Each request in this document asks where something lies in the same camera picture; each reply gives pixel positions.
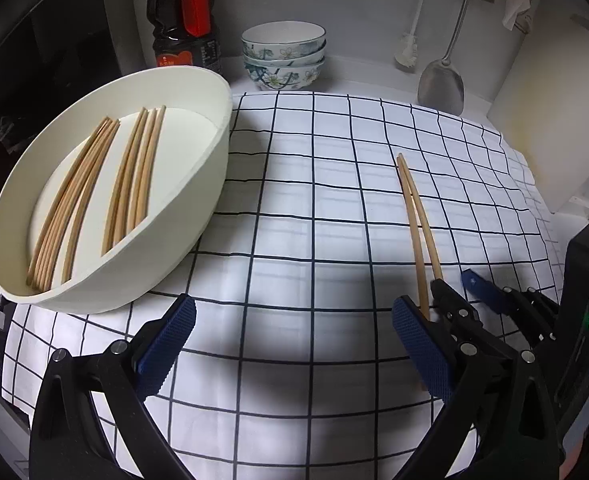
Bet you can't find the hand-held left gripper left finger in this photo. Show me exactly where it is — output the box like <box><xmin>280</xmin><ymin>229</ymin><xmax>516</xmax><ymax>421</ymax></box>
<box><xmin>28</xmin><ymin>293</ymin><xmax>198</xmax><ymax>480</ymax></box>

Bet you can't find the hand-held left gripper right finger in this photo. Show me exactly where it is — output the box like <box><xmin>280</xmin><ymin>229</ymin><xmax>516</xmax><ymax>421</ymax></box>
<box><xmin>391</xmin><ymin>295</ymin><xmax>560</xmax><ymax>480</ymax></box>

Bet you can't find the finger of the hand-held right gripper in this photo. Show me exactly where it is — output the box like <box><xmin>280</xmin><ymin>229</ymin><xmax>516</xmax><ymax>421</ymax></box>
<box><xmin>430</xmin><ymin>279</ymin><xmax>514</xmax><ymax>357</ymax></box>
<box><xmin>461</xmin><ymin>268</ymin><xmax>558</xmax><ymax>347</ymax></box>

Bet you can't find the slim wooden chopstick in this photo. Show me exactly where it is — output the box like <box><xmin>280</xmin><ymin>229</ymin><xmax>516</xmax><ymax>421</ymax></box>
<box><xmin>397</xmin><ymin>156</ymin><xmax>431</xmax><ymax>394</ymax></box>
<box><xmin>399</xmin><ymin>153</ymin><xmax>445</xmax><ymax>283</ymax></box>

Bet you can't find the white round tray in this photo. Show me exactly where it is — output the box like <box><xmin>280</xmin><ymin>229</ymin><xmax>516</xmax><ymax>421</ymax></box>
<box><xmin>0</xmin><ymin>66</ymin><xmax>234</xmax><ymax>315</ymax></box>

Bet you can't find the row of wooden chopsticks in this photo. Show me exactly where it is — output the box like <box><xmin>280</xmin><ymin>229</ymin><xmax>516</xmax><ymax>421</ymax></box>
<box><xmin>26</xmin><ymin>105</ymin><xmax>168</xmax><ymax>292</ymax></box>

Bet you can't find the white black checked cloth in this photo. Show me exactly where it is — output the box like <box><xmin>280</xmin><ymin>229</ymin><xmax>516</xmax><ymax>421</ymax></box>
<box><xmin>2</xmin><ymin>91</ymin><xmax>567</xmax><ymax>480</ymax></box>

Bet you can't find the white cutting board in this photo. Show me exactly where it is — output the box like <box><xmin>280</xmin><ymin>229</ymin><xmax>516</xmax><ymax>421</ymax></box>
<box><xmin>487</xmin><ymin>0</ymin><xmax>589</xmax><ymax>213</ymax></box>

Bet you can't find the metal spatula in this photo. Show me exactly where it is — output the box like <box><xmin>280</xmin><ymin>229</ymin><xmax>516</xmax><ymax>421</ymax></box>
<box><xmin>417</xmin><ymin>0</ymin><xmax>480</xmax><ymax>117</ymax></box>

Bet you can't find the white dish brush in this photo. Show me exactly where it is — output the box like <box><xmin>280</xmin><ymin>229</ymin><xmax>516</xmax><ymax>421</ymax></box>
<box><xmin>393</xmin><ymin>0</ymin><xmax>432</xmax><ymax>73</ymax></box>

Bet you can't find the floral ceramic bowl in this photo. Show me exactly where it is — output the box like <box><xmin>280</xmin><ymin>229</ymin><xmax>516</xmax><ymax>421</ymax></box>
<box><xmin>243</xmin><ymin>47</ymin><xmax>326</xmax><ymax>68</ymax></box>
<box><xmin>241</xmin><ymin>21</ymin><xmax>327</xmax><ymax>58</ymax></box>
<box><xmin>244</xmin><ymin>57</ymin><xmax>324</xmax><ymax>92</ymax></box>

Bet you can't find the black range hood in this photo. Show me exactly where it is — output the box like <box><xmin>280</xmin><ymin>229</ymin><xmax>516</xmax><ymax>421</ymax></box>
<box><xmin>0</xmin><ymin>0</ymin><xmax>140</xmax><ymax>126</ymax></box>

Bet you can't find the dark soy sauce bottle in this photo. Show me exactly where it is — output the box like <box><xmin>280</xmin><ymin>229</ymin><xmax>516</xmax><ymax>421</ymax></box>
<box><xmin>147</xmin><ymin>0</ymin><xmax>222</xmax><ymax>76</ymax></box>

